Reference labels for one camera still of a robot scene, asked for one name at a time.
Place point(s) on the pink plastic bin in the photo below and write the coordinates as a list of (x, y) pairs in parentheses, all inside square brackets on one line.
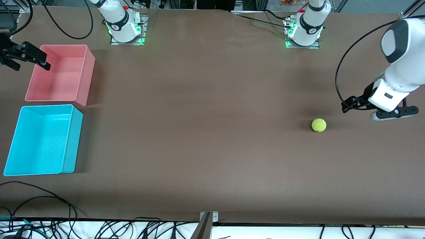
[(68, 84)]

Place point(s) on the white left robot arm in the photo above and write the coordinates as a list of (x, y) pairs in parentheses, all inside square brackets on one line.
[(408, 76)]

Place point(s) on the yellow-green tennis ball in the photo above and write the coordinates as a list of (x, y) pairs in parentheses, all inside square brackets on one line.
[(318, 125)]

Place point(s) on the orange background item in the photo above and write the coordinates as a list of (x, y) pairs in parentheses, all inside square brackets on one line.
[(289, 2)]

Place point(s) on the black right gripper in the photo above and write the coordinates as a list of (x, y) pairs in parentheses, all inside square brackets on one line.
[(7, 52)]

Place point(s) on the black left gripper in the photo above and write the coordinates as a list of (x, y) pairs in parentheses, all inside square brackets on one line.
[(366, 94)]

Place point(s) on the silver metal bracket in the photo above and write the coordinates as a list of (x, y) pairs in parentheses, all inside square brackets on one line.
[(215, 217)]

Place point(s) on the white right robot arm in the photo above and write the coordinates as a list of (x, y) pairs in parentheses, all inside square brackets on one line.
[(119, 23)]

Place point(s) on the blue plastic bin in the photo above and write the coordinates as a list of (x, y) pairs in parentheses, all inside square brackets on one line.
[(40, 142)]

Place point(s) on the dark grey camera post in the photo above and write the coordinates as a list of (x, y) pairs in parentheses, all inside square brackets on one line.
[(202, 230)]

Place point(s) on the aluminium frame profile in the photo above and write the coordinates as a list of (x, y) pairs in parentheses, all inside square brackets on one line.
[(25, 8), (406, 14)]

